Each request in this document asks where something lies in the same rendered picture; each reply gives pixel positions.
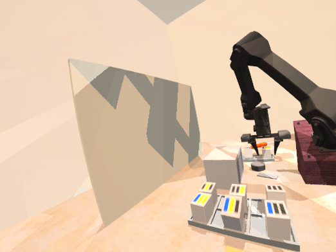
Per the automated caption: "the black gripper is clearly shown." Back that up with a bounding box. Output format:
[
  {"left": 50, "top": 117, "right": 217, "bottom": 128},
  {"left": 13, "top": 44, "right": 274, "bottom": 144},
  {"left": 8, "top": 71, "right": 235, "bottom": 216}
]
[{"left": 241, "top": 120, "right": 291, "bottom": 156}]

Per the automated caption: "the black short cylinder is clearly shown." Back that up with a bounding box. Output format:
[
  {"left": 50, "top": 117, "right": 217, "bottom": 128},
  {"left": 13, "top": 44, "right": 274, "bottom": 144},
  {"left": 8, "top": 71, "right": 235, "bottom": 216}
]
[{"left": 251, "top": 161, "right": 266, "bottom": 172}]

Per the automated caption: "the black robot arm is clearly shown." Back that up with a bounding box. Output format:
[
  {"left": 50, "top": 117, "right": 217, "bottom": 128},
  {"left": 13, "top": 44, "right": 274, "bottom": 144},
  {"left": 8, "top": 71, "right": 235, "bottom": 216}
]
[{"left": 229, "top": 31, "right": 336, "bottom": 153}]

